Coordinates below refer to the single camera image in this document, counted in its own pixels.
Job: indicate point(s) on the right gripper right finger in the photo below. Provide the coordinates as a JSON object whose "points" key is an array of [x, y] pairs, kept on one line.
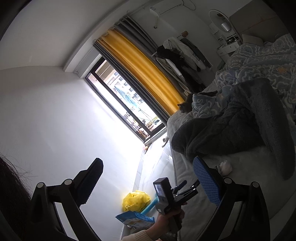
{"points": [[210, 180]]}

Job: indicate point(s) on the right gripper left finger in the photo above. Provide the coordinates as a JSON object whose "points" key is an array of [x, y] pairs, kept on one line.
{"points": [[86, 180]]}

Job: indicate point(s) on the cream sleeve left forearm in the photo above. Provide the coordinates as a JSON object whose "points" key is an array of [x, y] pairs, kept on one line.
{"points": [[139, 236]]}

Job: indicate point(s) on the left hand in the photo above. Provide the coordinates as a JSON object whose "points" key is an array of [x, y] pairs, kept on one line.
{"points": [[171, 222]]}

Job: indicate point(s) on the blue dinosaur toy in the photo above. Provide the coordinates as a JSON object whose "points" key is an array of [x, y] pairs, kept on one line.
{"points": [[150, 206]]}

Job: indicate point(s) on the white fluffy sock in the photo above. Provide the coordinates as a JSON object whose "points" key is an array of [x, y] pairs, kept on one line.
{"points": [[225, 168]]}

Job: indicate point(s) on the bed with light sheet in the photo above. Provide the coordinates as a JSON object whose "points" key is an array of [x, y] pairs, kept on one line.
{"points": [[253, 221]]}

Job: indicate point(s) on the yellow plastic bag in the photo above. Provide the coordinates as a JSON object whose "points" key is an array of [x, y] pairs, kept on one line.
{"points": [[136, 201]]}

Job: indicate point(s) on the blue paper package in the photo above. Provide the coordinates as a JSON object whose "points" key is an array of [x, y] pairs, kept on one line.
{"points": [[135, 219]]}

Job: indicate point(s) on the dark grey fleece blanket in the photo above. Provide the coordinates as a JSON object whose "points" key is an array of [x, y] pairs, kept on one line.
{"points": [[253, 117]]}

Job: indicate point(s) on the grey cat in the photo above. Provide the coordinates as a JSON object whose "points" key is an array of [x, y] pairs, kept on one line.
{"points": [[186, 106]]}

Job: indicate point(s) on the yellow curtain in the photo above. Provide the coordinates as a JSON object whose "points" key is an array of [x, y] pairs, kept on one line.
{"points": [[142, 68]]}

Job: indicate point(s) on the clothes rack with clothes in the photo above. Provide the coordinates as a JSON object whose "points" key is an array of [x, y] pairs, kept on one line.
{"points": [[185, 63]]}

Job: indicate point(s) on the blue patterned duvet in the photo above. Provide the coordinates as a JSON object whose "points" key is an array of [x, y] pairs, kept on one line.
{"points": [[274, 61]]}

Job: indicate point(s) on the white vanity table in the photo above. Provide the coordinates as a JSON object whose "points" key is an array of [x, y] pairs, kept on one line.
{"points": [[229, 41]]}

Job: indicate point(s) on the round vanity mirror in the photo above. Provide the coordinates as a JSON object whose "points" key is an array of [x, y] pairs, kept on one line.
{"points": [[220, 20]]}

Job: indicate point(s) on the grey curtain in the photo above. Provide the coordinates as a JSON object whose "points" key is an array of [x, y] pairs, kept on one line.
{"points": [[130, 29]]}

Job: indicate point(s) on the brown padded headboard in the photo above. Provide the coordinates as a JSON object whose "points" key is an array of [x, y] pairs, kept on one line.
{"points": [[257, 19]]}

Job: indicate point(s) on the white air conditioner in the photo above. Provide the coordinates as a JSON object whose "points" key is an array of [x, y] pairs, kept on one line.
{"points": [[164, 6]]}

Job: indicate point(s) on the window with black frame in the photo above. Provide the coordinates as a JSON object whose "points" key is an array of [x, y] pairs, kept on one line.
{"points": [[123, 100]]}

